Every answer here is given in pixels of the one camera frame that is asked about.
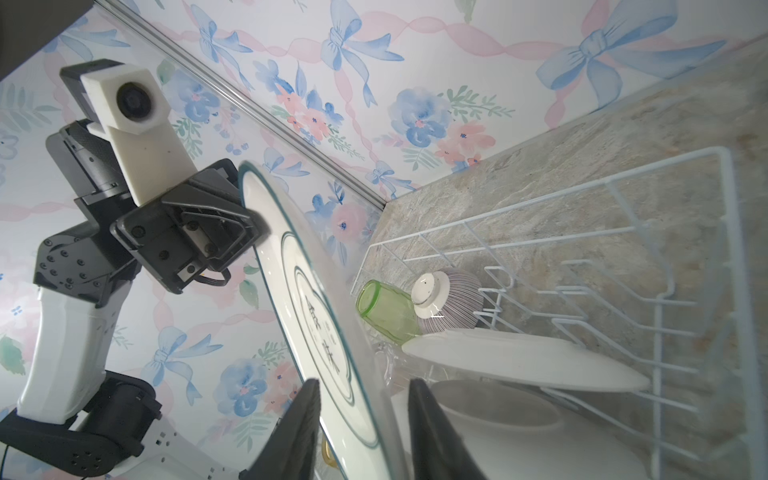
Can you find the green red rimmed plate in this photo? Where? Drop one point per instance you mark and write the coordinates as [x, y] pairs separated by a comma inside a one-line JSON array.
[[526, 359]]

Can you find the yellow plastic cup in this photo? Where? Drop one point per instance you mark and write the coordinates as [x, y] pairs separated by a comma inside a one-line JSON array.
[[328, 455]]

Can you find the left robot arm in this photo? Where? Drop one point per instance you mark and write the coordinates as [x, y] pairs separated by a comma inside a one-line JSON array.
[[74, 414]]

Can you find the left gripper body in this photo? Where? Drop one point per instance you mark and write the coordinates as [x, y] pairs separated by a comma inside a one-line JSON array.
[[193, 232]]

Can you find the orange sunburst plate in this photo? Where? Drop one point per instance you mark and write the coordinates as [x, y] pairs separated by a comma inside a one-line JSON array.
[[513, 434]]

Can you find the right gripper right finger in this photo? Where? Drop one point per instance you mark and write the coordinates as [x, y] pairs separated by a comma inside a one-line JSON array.
[[438, 452]]

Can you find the green plastic cup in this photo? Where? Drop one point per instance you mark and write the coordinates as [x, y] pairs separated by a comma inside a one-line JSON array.
[[389, 310]]

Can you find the white wire dish rack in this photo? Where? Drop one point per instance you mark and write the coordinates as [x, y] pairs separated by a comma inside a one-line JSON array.
[[648, 267]]

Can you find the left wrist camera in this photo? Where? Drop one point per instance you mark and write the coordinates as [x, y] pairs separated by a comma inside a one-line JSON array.
[[126, 107]]

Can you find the striped ceramic bowl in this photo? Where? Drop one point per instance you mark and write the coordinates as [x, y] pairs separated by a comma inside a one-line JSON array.
[[446, 299]]

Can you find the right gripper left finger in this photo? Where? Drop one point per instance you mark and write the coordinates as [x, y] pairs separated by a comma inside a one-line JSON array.
[[290, 451]]

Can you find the clear glass cup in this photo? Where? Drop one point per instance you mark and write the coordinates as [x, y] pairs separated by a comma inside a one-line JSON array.
[[395, 367]]

